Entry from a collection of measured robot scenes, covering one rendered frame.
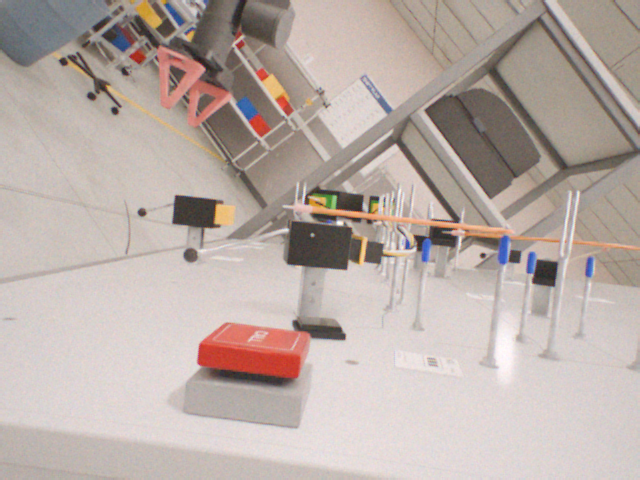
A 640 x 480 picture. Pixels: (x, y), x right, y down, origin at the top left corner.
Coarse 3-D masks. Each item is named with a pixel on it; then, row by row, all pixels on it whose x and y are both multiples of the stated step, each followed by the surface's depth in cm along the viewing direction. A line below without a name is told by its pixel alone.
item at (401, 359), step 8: (400, 352) 43; (408, 352) 43; (400, 360) 41; (408, 360) 41; (416, 360) 41; (424, 360) 41; (432, 360) 42; (440, 360) 42; (448, 360) 42; (456, 360) 43; (408, 368) 39; (416, 368) 39; (424, 368) 39; (432, 368) 40; (440, 368) 40; (448, 368) 40; (456, 368) 40; (456, 376) 38; (464, 376) 39
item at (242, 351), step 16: (208, 336) 28; (224, 336) 28; (240, 336) 28; (256, 336) 29; (272, 336) 29; (288, 336) 30; (304, 336) 30; (208, 352) 27; (224, 352) 27; (240, 352) 27; (256, 352) 27; (272, 352) 26; (288, 352) 27; (304, 352) 28; (224, 368) 27; (240, 368) 27; (256, 368) 27; (272, 368) 26; (288, 368) 26
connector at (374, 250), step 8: (352, 240) 51; (360, 240) 51; (368, 240) 54; (352, 248) 51; (360, 248) 51; (368, 248) 52; (376, 248) 52; (352, 256) 51; (368, 256) 52; (376, 256) 52
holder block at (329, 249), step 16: (288, 224) 52; (304, 224) 50; (320, 224) 50; (336, 224) 52; (288, 240) 50; (304, 240) 50; (320, 240) 50; (336, 240) 50; (288, 256) 50; (304, 256) 50; (320, 256) 50; (336, 256) 50
